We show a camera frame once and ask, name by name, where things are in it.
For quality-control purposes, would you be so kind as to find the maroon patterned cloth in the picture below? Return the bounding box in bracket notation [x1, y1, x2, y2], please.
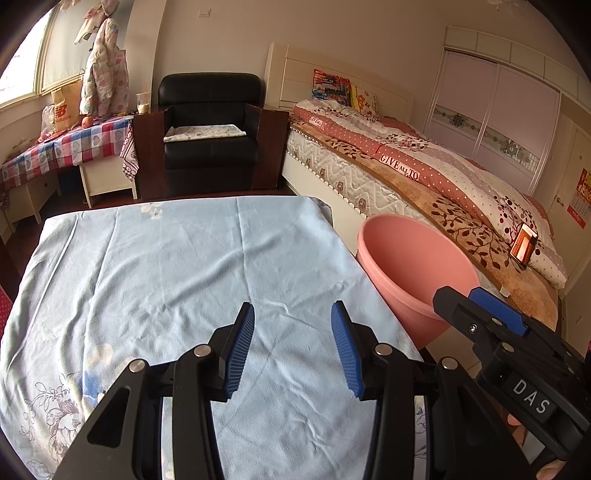
[119, 131, 139, 181]

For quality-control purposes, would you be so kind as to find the white cap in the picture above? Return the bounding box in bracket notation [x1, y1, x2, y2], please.
[75, 11, 105, 46]

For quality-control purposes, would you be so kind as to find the smartphone with orange screen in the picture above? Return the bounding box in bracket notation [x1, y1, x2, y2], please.
[509, 223, 539, 271]

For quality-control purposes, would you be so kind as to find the floral padded jacket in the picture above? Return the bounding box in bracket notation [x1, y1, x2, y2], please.
[78, 17, 129, 116]

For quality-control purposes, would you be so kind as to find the red wall calendar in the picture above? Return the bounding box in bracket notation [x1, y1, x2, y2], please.
[567, 167, 591, 228]

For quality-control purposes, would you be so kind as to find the brown paper shopping bag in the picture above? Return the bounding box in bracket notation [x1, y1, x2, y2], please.
[51, 83, 86, 132]

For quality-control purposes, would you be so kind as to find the black leather armchair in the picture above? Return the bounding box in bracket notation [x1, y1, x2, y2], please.
[158, 73, 262, 195]

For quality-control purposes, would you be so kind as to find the pink dotted cloth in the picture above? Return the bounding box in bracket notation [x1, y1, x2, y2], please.
[0, 285, 14, 344]

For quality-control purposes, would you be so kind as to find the colourful printed cushion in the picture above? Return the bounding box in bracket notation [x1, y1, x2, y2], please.
[311, 69, 354, 101]

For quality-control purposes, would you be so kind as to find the dark wooden side cabinet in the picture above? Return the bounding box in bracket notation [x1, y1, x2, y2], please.
[245, 104, 291, 190]
[133, 110, 168, 200]

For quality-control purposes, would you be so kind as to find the pink and white quilt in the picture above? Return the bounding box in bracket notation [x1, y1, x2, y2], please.
[293, 98, 568, 289]

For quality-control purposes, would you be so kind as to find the checked tablecloth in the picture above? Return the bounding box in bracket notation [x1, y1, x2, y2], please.
[0, 114, 134, 190]

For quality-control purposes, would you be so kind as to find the pink plastic bucket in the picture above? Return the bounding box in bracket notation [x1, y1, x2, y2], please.
[356, 213, 482, 349]

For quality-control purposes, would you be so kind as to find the brown leaf pattern blanket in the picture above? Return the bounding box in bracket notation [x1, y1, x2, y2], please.
[288, 115, 559, 319]

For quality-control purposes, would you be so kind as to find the white quilted mattress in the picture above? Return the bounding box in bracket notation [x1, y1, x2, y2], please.
[285, 128, 407, 217]

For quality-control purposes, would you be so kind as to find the bed with patterned quilt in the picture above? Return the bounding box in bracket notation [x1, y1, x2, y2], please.
[267, 42, 561, 333]

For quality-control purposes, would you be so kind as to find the floral seat pad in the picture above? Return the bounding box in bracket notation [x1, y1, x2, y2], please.
[164, 122, 247, 143]

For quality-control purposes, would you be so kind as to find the white door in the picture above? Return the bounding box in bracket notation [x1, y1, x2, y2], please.
[551, 113, 591, 278]

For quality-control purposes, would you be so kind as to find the pink plastic bag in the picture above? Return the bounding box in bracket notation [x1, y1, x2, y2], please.
[41, 105, 57, 141]

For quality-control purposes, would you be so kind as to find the window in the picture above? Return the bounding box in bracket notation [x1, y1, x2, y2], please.
[0, 14, 54, 109]

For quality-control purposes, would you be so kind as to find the light blue floral tablecloth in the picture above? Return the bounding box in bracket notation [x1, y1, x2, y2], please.
[0, 195, 444, 480]

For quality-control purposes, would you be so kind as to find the roller blind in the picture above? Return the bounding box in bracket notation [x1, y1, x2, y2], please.
[41, 0, 100, 93]

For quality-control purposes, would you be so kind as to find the white sliding door wardrobe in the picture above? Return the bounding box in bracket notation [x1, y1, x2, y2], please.
[422, 25, 591, 199]

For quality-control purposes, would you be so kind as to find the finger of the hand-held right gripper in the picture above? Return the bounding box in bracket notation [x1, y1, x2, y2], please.
[433, 285, 506, 354]
[468, 286, 532, 337]

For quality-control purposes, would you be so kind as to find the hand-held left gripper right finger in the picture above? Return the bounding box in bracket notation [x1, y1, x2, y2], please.
[330, 300, 539, 480]

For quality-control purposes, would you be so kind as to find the white low cabinet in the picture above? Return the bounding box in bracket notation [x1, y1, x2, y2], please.
[78, 154, 138, 208]
[7, 173, 62, 227]

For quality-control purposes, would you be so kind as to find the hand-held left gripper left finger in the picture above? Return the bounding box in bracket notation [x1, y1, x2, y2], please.
[54, 301, 256, 480]

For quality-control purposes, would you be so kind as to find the yellow floral pillow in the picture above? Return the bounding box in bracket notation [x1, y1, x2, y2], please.
[352, 85, 380, 116]

